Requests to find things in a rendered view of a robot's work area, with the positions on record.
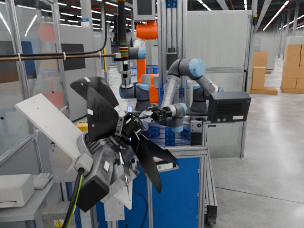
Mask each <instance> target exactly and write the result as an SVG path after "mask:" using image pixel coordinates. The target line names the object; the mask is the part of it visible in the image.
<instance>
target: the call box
mask: <svg viewBox="0 0 304 228"><path fill-rule="evenodd" d="M76 126H77V127H78V128H79V129H80V130H81V131H82V132H84V131H88V124H87V123H86V122H85V123H78V124H77V125H76Z"/></svg>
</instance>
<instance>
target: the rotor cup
mask: <svg viewBox="0 0 304 228"><path fill-rule="evenodd" d="M123 118H124V121H123V126H122V130H121V134H120V136H118V135H114V136H113V137H114V138H115V139H116V140H117V141H118V142H119V143H120V144H121V145H123V146H124V147H128V146H130V138H131V137H132V134H133V131H135V132H137V131H138V130H140V129H141V130H140V131H139V132H138V133H137V135H139V134H140V133H141V132H142V131H143V130H144V129H145V126H144V124H143V123H142V121H141V120H140V119H139V118H138V116H137V115H135V114H134V113H133V112H131V111H129V112H127V113H126V114H125V115H124V116H123ZM129 119H131V120H130V121H129V122H128V123H126V122H127V121H128V120H129ZM136 119H137V120H138V122H137V121H136Z"/></svg>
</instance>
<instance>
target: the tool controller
mask: <svg viewBox="0 0 304 228"><path fill-rule="evenodd" d="M251 99H252V98H251V97H250V96H249V95H248V94H247V93H246V92H245V91H241V92H217V93H210V95H209V105H208V112H207V116H208V118H209V120H210V122H211V123H222V122H242V121H246V120H247V115H248V111H249V107H250V103H251Z"/></svg>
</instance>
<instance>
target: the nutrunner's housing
mask: <svg viewBox="0 0 304 228"><path fill-rule="evenodd" d="M121 58H123V71H128V57H121ZM127 77H128V74H123V78H127Z"/></svg>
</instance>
